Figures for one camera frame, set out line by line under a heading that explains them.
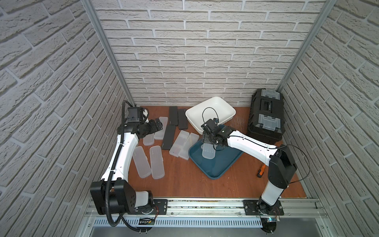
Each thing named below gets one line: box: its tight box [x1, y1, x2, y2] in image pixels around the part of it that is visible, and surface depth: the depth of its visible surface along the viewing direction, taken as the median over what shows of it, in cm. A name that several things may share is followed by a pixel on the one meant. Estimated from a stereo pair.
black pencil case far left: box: [169, 106, 179, 126], surface depth 115 cm
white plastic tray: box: [185, 96, 236, 135], surface depth 115 cm
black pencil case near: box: [161, 124, 176, 151], surface depth 102 cm
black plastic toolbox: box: [247, 88, 286, 146], surface depth 92 cm
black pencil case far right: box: [178, 108, 189, 130], surface depth 109 cm
